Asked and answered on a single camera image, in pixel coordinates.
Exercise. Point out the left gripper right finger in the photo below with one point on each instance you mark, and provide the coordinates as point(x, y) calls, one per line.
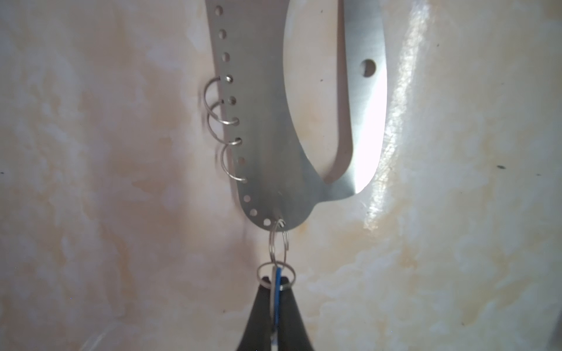
point(292, 334)

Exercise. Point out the key with blue tag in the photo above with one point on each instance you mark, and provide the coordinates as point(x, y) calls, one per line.
point(276, 287)

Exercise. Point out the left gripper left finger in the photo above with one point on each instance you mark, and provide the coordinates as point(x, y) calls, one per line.
point(258, 332)

